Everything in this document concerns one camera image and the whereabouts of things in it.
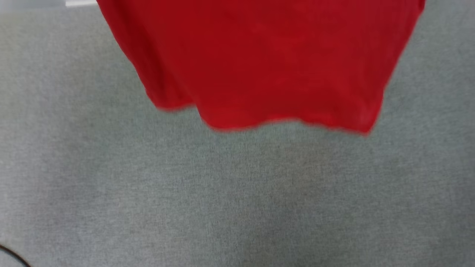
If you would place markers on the red and white shirt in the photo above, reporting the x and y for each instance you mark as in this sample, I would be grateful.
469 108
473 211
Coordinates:
267 63

